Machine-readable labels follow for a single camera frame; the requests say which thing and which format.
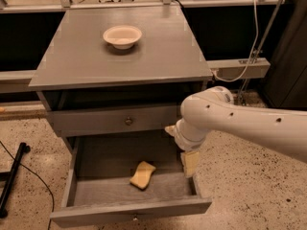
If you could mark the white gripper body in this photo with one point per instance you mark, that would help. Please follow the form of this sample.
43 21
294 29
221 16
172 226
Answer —
184 142

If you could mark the yellow sponge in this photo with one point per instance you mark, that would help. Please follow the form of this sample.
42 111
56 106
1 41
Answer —
142 175

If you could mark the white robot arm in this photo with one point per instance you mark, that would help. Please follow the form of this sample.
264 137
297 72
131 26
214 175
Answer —
284 131

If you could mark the closed grey top drawer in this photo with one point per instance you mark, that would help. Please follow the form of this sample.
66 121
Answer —
106 120

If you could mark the brass drawer knob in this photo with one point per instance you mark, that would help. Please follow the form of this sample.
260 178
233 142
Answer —
128 121

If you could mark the open grey middle drawer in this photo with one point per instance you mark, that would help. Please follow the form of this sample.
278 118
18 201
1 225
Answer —
98 188

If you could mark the grey wooden cabinet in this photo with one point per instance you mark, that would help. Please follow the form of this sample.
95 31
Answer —
82 71

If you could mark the white bowl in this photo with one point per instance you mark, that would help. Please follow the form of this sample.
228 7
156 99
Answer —
122 37

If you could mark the dark cabinet at right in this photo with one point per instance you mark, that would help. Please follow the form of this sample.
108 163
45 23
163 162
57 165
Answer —
285 85

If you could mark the black stand leg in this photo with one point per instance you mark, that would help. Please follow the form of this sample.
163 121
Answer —
8 178

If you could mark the grey metal rail frame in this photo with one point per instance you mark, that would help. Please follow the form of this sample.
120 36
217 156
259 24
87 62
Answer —
224 70

